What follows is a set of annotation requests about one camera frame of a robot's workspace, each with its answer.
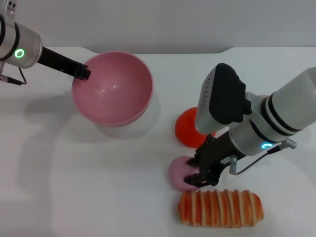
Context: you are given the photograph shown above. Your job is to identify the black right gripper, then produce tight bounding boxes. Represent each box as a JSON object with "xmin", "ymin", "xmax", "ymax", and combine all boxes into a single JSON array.
[{"xmin": 185, "ymin": 131, "xmax": 245, "ymax": 191}]

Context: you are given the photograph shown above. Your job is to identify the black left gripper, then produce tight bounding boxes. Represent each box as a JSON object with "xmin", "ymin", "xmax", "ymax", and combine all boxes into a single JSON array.
[{"xmin": 38, "ymin": 46, "xmax": 92, "ymax": 81}]

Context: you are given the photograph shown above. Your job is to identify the pink peach toy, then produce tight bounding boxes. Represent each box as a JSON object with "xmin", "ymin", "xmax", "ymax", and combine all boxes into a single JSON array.
[{"xmin": 168, "ymin": 156, "xmax": 199, "ymax": 192}]

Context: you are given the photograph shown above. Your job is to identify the pink plastic bowl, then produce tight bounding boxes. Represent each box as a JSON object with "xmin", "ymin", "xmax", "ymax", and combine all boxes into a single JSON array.
[{"xmin": 71, "ymin": 50, "xmax": 155, "ymax": 128}]

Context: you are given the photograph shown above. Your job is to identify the orange tangerine toy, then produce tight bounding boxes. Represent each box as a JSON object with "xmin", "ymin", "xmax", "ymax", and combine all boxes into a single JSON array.
[{"xmin": 174, "ymin": 106, "xmax": 217, "ymax": 149}]

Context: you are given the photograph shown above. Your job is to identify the orange striped bread loaf toy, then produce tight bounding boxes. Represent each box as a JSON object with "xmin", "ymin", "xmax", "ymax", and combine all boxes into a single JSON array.
[{"xmin": 177, "ymin": 188, "xmax": 265, "ymax": 228}]

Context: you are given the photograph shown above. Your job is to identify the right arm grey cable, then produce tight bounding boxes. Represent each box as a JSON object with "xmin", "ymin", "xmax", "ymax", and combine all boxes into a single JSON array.
[{"xmin": 228, "ymin": 138, "xmax": 298, "ymax": 176}]

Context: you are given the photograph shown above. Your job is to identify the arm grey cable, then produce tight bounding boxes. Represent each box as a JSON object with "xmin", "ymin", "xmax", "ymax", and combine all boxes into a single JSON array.
[
  {"xmin": 228, "ymin": 138, "xmax": 298, "ymax": 176},
  {"xmin": 0, "ymin": 66, "xmax": 27, "ymax": 86}
]

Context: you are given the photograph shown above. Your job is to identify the left arm grey cable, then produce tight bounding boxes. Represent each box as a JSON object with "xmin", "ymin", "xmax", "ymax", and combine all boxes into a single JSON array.
[{"xmin": 0, "ymin": 66, "xmax": 27, "ymax": 86}]

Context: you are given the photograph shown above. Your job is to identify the right wrist camera housing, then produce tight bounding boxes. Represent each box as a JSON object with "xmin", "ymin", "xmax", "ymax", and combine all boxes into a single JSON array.
[{"xmin": 195, "ymin": 63, "xmax": 253, "ymax": 134}]

